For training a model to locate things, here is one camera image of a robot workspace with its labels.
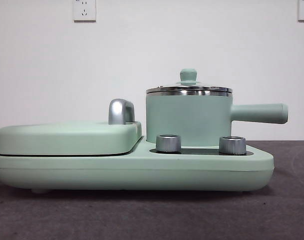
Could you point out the glass pot lid green knob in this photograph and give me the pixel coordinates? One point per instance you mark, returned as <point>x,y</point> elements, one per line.
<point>188,75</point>

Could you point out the mint green breakfast machine base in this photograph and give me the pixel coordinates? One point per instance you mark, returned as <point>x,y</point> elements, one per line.
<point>116,172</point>

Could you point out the silver control knob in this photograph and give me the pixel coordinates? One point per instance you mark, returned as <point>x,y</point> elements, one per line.
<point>232,145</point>
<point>168,143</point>

